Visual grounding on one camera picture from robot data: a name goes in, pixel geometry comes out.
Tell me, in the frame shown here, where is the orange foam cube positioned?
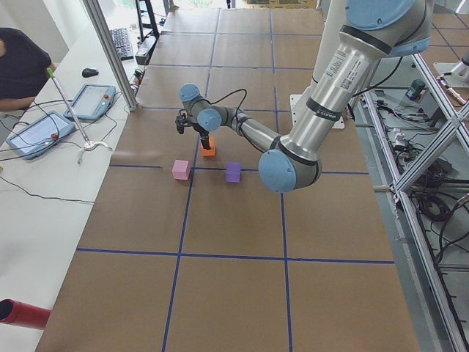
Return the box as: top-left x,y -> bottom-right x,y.
201,137 -> 216,157

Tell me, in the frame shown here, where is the purple foam cube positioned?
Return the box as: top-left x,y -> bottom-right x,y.
225,162 -> 241,183

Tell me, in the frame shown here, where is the black keyboard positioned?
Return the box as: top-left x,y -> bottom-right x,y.
109,28 -> 134,61

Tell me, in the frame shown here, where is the pink foam cube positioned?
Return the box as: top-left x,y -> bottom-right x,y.
171,160 -> 191,180

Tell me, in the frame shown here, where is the blue teach pendant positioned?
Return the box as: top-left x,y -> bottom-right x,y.
71,84 -> 117,121
6,111 -> 75,159

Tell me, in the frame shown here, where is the black computer mouse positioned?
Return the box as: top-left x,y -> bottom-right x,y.
81,67 -> 99,78

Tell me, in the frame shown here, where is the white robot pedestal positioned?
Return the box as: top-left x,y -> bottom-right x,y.
290,0 -> 346,124

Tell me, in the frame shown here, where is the red tube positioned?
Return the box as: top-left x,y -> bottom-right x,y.
1,298 -> 51,329

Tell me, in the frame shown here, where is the aluminium frame post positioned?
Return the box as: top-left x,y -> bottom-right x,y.
83,0 -> 138,111

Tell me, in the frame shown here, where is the far blue teach pendant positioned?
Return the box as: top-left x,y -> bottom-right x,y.
71,84 -> 117,121

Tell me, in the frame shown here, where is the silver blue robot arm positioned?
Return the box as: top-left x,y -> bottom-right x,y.
175,1 -> 434,193

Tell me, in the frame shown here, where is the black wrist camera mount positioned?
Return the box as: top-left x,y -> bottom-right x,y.
175,109 -> 192,135

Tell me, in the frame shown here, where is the silver rod green tip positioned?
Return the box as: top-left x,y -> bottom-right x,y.
47,67 -> 113,165

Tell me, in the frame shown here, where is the person in black shirt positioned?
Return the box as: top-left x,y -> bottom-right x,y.
1,27 -> 56,112

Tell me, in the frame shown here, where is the near blue teach pendant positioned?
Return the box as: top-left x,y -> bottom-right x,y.
6,111 -> 75,159

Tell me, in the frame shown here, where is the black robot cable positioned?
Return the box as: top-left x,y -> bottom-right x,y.
209,88 -> 279,155

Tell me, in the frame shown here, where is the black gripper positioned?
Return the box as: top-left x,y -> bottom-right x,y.
193,124 -> 212,150

